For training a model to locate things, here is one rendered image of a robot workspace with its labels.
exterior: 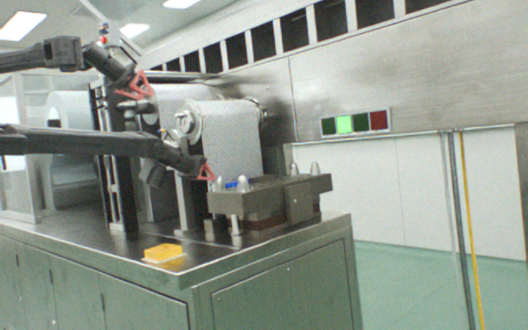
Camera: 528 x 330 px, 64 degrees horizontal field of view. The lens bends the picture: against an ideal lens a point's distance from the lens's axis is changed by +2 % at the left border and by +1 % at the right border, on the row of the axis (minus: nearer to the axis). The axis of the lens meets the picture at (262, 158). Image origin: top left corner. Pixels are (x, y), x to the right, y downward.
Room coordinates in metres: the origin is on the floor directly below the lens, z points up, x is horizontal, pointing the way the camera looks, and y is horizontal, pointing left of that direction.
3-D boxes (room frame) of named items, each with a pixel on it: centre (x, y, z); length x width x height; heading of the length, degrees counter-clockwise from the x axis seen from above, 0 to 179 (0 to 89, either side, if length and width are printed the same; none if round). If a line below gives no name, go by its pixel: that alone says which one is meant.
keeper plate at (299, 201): (1.26, -0.10, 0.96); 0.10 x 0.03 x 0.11; 133
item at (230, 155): (1.38, 0.09, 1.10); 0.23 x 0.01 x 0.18; 133
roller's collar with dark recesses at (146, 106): (1.51, 0.41, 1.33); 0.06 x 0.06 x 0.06; 43
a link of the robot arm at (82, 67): (1.15, 0.46, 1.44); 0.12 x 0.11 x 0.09; 131
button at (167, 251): (1.07, 0.28, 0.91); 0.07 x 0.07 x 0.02; 43
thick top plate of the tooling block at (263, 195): (1.32, -0.02, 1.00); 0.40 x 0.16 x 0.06; 133
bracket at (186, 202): (1.34, 0.27, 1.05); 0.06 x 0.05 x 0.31; 133
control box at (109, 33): (1.76, 0.57, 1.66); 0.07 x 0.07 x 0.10; 59
